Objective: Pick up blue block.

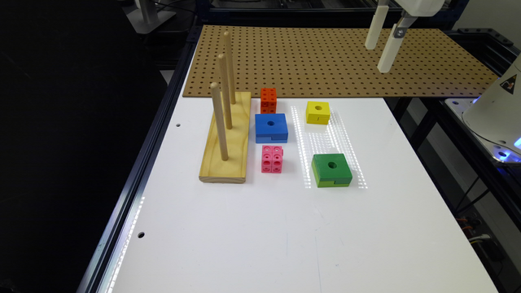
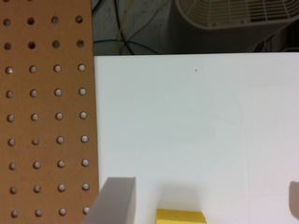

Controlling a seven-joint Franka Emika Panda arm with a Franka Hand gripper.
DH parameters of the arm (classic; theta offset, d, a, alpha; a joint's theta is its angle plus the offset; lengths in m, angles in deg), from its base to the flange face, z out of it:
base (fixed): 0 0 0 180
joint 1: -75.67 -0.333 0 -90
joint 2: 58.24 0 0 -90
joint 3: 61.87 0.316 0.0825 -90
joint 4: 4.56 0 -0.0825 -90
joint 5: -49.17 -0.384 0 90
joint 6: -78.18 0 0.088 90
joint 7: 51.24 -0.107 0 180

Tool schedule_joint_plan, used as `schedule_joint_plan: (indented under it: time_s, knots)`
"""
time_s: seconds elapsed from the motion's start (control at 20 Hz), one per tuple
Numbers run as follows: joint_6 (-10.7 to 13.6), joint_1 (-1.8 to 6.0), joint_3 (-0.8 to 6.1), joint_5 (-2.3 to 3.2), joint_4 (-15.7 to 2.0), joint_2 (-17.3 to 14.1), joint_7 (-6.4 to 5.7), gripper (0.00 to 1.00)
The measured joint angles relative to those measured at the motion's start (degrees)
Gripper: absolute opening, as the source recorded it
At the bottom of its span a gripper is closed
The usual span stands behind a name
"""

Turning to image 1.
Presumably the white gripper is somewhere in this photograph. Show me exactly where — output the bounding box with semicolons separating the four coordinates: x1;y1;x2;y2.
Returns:
365;0;444;73

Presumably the blue block with hole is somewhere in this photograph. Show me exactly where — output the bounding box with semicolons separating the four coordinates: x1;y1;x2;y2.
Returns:
255;113;288;143

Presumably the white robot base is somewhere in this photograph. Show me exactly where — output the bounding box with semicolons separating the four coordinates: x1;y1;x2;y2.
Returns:
445;58;520;164

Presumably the yellow block with hole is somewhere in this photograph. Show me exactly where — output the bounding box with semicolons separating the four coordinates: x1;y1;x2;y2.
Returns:
306;101;331;125

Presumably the green block with hole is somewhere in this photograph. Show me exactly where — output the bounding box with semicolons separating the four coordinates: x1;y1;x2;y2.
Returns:
312;153;352;188

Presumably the brown pegboard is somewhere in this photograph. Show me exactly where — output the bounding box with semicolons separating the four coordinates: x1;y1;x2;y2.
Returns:
183;25;497;98

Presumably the orange connector cube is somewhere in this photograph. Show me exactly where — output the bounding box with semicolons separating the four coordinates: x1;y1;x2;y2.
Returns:
260;88;277;114

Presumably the back wooden peg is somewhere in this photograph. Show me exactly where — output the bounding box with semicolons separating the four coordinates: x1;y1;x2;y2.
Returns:
223;31;236;104

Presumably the wooden peg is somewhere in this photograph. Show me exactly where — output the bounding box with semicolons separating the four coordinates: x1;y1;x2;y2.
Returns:
210;82;229;161
217;54;233;129
223;31;236;104

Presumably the middle wooden peg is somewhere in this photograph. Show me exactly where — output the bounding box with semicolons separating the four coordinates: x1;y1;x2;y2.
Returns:
217;54;233;129

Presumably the pink connector cube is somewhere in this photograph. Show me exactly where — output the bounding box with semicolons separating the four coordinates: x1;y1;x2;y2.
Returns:
261;145;283;173

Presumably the front wooden peg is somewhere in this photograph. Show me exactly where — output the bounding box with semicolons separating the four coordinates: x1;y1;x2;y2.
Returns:
210;82;229;161

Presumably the wooden peg base board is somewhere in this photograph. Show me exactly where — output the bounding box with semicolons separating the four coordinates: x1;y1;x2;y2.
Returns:
199;92;252;184

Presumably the grey stand base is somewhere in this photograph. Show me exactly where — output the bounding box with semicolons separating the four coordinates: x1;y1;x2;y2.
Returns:
125;0;176;34

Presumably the black aluminium table frame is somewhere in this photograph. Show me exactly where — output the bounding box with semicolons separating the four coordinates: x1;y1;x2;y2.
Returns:
77;25;203;293

